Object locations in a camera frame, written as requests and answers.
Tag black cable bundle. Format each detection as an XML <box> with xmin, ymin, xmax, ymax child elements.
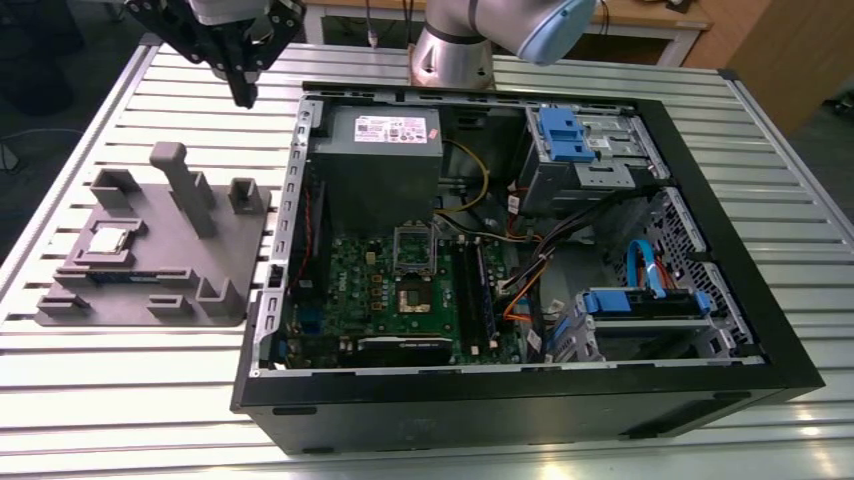
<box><xmin>498</xmin><ymin>192</ymin><xmax>653</xmax><ymax>296</ymax></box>

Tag wooden desk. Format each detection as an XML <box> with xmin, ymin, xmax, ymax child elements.
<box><xmin>303</xmin><ymin>0</ymin><xmax>714</xmax><ymax>69</ymax></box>

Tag green motherboard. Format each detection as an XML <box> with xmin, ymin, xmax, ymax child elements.
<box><xmin>278</xmin><ymin>234</ymin><xmax>529</xmax><ymax>369</ymax></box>

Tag blue plastic rails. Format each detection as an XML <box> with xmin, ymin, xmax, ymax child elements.
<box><xmin>543</xmin><ymin>299</ymin><xmax>583</xmax><ymax>365</ymax></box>

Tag CPU socket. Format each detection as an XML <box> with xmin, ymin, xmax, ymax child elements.
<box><xmin>394</xmin><ymin>277</ymin><xmax>445</xmax><ymax>317</ymax></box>

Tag RAM stick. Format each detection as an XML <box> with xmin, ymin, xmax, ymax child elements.
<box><xmin>84</xmin><ymin>271</ymin><xmax>167</xmax><ymax>285</ymax></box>

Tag black PC case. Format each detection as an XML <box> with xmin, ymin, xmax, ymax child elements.
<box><xmin>230</xmin><ymin>79</ymin><xmax>828</xmax><ymax>456</ymax></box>

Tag hard disk in blue carrier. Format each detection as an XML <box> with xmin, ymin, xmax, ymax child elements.
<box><xmin>577</xmin><ymin>287</ymin><xmax>714</xmax><ymax>321</ymax></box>

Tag blue plastic drive carrier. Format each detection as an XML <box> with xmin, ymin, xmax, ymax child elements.
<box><xmin>537</xmin><ymin>106</ymin><xmax>599</xmax><ymax>165</ymax></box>

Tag grey parts rack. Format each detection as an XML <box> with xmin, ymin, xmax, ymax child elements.
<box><xmin>31</xmin><ymin>141</ymin><xmax>275</xmax><ymax>329</ymax></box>

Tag wooden cabinet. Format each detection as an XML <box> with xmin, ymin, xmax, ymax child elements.
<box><xmin>680</xmin><ymin>0</ymin><xmax>854</xmax><ymax>137</ymax></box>

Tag grey power supply unit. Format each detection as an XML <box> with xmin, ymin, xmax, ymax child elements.
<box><xmin>310</xmin><ymin>104</ymin><xmax>446</xmax><ymax>239</ymax></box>

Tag thin red wire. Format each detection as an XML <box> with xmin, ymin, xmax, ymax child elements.
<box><xmin>301</xmin><ymin>192</ymin><xmax>321</xmax><ymax>289</ymax></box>

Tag yellow wire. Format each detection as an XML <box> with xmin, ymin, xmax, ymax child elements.
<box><xmin>437</xmin><ymin>138</ymin><xmax>493</xmax><ymax>216</ymax></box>

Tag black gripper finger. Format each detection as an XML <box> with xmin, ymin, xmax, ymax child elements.
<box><xmin>238</xmin><ymin>0</ymin><xmax>309</xmax><ymax>109</ymax></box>
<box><xmin>126</xmin><ymin>0</ymin><xmax>243</xmax><ymax>107</ymax></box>

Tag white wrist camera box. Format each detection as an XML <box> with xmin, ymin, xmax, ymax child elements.
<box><xmin>190</xmin><ymin>0</ymin><xmax>270</xmax><ymax>25</ymax></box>

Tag silver CPU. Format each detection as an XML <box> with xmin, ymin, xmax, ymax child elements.
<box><xmin>88</xmin><ymin>227</ymin><xmax>132</xmax><ymax>254</ymax></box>

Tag metal disk bay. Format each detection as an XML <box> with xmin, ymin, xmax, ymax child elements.
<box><xmin>590</xmin><ymin>319</ymin><xmax>756</xmax><ymax>361</ymax></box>

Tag hanging cable with plug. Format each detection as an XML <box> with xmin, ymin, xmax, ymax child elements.
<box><xmin>363</xmin><ymin>0</ymin><xmax>386</xmax><ymax>51</ymax></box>

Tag black graphics card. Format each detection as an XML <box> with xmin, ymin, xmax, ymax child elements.
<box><xmin>338</xmin><ymin>333</ymin><xmax>457</xmax><ymax>370</ymax></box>

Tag metal drive cage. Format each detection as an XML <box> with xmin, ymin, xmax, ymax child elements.
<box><xmin>518</xmin><ymin>103</ymin><xmax>673</xmax><ymax>215</ymax></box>

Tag black RAM slot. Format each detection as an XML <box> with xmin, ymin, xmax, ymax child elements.
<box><xmin>479</xmin><ymin>237</ymin><xmax>506</xmax><ymax>351</ymax></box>
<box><xmin>454</xmin><ymin>237</ymin><xmax>481</xmax><ymax>354</ymax></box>
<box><xmin>463</xmin><ymin>237</ymin><xmax>489</xmax><ymax>354</ymax></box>
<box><xmin>471</xmin><ymin>237</ymin><xmax>497</xmax><ymax>351</ymax></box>

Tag thin metal locking lever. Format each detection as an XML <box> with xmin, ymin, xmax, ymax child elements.
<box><xmin>431</xmin><ymin>215</ymin><xmax>445</xmax><ymax>277</ymax></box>

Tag light blue wire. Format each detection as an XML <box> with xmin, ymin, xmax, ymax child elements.
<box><xmin>625</xmin><ymin>238</ymin><xmax>670</xmax><ymax>300</ymax></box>

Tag orange wire bundle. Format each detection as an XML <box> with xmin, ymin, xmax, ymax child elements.
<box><xmin>501</xmin><ymin>292</ymin><xmax>539</xmax><ymax>324</ymax></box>

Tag thin multicolour wire bundle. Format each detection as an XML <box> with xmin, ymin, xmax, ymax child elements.
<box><xmin>437</xmin><ymin>212</ymin><xmax>541</xmax><ymax>245</ymax></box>

